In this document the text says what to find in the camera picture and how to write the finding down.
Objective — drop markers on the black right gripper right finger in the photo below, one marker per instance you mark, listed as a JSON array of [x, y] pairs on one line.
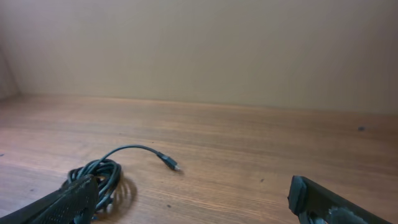
[[312, 203]]

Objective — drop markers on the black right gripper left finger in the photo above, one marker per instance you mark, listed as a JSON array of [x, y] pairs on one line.
[[72, 203]]

